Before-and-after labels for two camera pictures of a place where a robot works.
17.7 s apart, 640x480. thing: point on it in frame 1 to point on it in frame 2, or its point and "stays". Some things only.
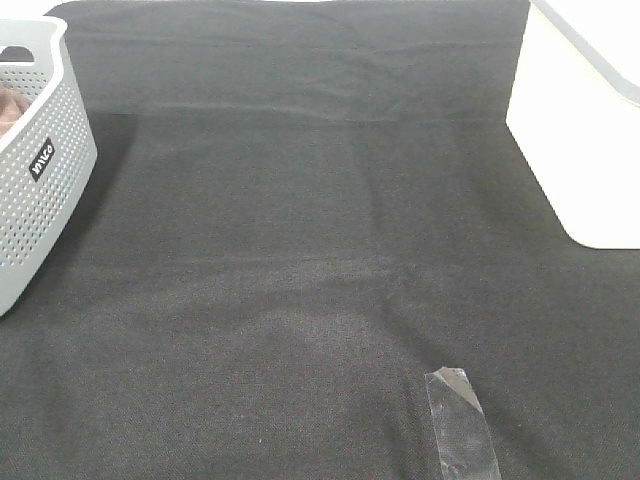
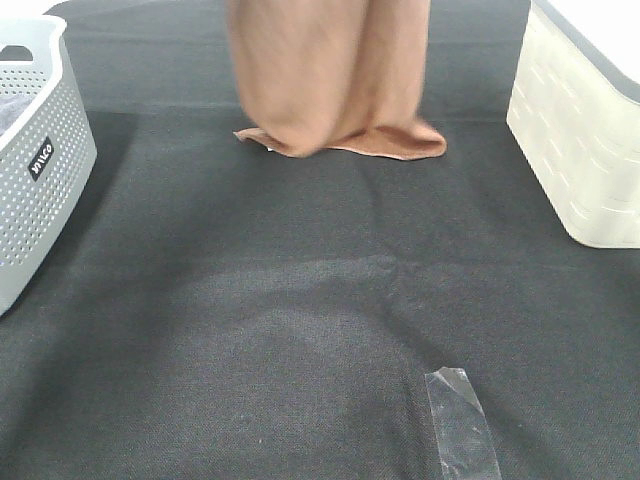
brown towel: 13,105 to 335,74
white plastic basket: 575,109 stays
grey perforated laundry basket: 47,158 stays
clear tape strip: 465,447 stays
